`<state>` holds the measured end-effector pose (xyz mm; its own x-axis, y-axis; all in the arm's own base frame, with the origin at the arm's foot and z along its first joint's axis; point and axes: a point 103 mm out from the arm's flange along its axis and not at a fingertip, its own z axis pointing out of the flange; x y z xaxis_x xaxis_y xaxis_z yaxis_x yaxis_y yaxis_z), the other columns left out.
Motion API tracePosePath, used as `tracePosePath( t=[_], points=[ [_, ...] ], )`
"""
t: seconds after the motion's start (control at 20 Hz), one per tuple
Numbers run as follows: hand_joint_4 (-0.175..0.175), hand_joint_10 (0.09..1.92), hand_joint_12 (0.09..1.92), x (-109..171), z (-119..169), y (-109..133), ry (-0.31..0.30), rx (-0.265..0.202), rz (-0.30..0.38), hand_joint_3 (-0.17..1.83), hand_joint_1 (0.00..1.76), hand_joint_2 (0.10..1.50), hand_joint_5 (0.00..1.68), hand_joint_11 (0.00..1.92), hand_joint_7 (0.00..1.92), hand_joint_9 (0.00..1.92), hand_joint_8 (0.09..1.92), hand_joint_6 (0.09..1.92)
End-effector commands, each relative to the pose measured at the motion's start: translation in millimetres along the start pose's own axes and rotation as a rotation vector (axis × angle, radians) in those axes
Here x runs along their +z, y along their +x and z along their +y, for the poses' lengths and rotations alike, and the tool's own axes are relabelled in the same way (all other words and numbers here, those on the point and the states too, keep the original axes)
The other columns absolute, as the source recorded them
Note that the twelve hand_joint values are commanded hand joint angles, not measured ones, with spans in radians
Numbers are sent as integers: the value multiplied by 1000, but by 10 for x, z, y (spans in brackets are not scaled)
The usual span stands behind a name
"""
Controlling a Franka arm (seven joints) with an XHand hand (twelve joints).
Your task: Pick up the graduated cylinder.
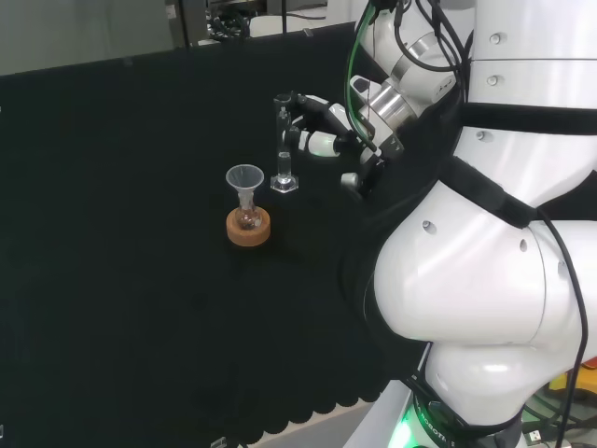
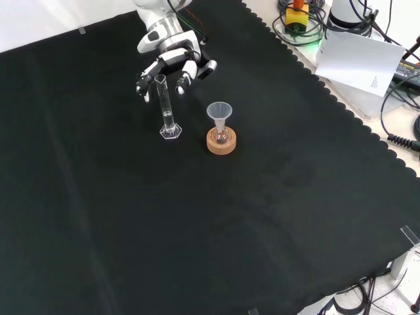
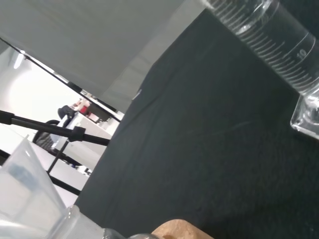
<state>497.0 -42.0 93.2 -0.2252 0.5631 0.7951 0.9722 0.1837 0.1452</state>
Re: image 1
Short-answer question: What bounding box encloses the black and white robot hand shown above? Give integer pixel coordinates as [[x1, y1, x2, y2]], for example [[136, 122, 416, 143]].
[[281, 92, 382, 165]]

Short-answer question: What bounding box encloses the clear graduated cylinder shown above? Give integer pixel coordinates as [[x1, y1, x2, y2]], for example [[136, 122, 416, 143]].
[[270, 92, 300, 194]]

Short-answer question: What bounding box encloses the clear plastic funnel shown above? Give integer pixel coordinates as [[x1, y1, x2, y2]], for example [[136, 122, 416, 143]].
[[225, 164, 263, 212]]

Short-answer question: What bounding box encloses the round-bottom glass flask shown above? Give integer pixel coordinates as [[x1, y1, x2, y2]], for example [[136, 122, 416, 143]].
[[234, 199, 260, 231]]

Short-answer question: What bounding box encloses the black bench cloth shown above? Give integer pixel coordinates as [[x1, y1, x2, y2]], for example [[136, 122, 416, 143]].
[[0, 21, 451, 447]]

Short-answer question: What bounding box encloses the yellow stop button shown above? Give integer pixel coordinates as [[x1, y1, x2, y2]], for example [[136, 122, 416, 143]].
[[547, 356, 597, 403]]

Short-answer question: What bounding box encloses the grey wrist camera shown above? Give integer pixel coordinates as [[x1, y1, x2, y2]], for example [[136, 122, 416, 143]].
[[340, 157, 389, 198]]

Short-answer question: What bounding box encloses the cork ring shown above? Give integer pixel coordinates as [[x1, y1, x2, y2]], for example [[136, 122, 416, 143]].
[[225, 206, 273, 248]]

